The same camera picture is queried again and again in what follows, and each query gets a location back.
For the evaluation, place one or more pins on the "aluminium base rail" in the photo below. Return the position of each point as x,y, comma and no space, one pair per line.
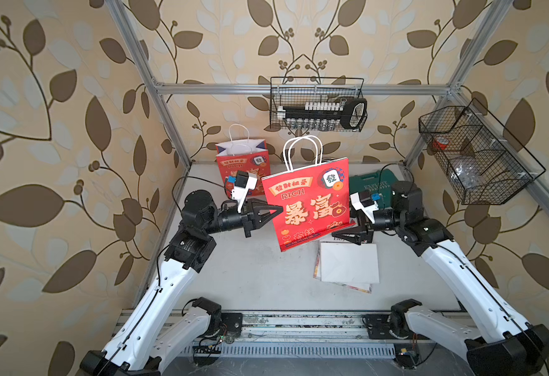
363,335

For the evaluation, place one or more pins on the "green plastic tool case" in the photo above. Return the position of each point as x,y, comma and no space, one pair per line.
376,183

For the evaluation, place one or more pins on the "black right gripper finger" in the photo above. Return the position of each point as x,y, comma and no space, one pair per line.
354,236
356,221

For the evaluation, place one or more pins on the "red paper bag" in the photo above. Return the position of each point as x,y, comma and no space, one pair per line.
315,199
243,153

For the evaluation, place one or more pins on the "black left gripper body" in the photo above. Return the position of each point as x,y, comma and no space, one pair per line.
226,222

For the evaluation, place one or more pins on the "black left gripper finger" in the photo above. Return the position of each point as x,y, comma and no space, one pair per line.
260,206
261,215

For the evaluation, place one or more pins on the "black wire basket right wall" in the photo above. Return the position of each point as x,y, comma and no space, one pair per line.
506,165

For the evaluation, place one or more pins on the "black wire basket back wall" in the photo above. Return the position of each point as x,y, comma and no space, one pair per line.
295,91

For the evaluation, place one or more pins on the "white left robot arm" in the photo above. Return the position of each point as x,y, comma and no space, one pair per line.
143,346

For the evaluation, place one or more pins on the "white Happy Every Day bag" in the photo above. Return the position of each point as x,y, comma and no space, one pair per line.
348,264

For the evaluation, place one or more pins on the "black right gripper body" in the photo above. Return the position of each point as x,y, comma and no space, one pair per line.
384,221

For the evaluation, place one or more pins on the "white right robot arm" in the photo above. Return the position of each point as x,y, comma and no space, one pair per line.
502,342

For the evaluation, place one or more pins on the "red paper bag front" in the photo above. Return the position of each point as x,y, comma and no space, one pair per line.
315,199

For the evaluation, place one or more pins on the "floral painted paper bag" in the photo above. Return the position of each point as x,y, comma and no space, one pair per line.
364,288

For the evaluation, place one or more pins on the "black socket set holder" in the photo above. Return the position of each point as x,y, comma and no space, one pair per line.
348,115

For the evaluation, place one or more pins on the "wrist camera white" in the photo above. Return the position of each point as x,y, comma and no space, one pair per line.
366,202
241,184

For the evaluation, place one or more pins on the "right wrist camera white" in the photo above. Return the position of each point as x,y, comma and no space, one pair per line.
366,202

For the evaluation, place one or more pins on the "black wire basket wall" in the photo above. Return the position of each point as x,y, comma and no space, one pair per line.
295,91
506,165

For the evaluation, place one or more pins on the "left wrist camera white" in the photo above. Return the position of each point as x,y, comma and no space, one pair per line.
241,184

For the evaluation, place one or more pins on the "clear plastic bag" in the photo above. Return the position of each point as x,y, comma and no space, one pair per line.
465,172

